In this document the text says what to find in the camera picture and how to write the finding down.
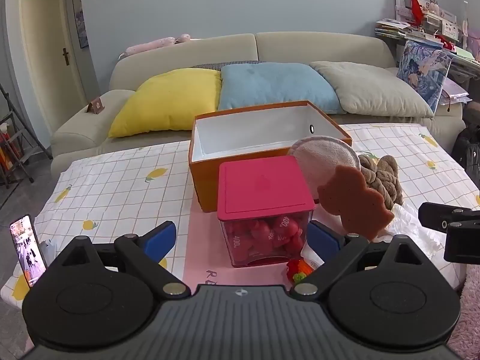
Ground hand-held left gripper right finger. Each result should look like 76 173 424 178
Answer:
290 220 436 301

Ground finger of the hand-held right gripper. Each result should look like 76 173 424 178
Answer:
418 202 480 234
444 221 480 264

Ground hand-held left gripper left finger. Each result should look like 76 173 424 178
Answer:
49 220 192 301

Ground white frilly plush cloth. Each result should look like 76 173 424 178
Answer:
375 202 448 268

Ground orange bear-shaped sponge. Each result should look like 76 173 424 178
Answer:
317 164 395 242

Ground brown plush toy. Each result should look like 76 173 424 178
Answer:
358 154 404 211

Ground orange cardboard box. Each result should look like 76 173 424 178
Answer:
188 100 353 212

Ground round pink plush pad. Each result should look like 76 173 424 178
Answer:
289 135 361 203

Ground white packet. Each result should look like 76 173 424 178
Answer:
300 243 325 271

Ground pink mat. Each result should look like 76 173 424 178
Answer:
182 194 319 289

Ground small red green toy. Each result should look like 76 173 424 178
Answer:
287 259 314 284

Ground red plastic pieces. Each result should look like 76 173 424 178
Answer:
225 214 310 260

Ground pink fluffy rug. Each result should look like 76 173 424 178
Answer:
448 270 480 353

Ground black bag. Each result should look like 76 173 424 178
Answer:
452 125 480 189

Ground clear container with pink lid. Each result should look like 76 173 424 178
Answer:
217 155 316 269

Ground smartphone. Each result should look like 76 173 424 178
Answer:
9 214 48 288

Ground yellow pillow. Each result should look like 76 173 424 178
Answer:
108 68 223 139

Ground beige pillow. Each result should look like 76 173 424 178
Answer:
310 61 436 119

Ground printed figure pillow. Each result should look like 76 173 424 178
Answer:
396 40 454 115

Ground blue pillow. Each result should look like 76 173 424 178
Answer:
217 62 344 115

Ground metal folding rack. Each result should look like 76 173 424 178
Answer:
0 82 53 189

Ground houndstooth blanket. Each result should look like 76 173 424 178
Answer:
189 60 263 71

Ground desk calendar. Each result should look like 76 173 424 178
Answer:
439 20 460 42

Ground stack of books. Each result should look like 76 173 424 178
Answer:
375 18 412 40

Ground beige sofa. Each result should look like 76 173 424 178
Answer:
50 32 466 175

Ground pink bolster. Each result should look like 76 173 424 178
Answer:
125 34 192 58

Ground red hanging ornament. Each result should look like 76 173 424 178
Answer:
410 0 424 27

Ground cream door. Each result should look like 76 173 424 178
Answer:
19 0 89 136

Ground framed wall picture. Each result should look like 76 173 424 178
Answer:
70 0 89 49

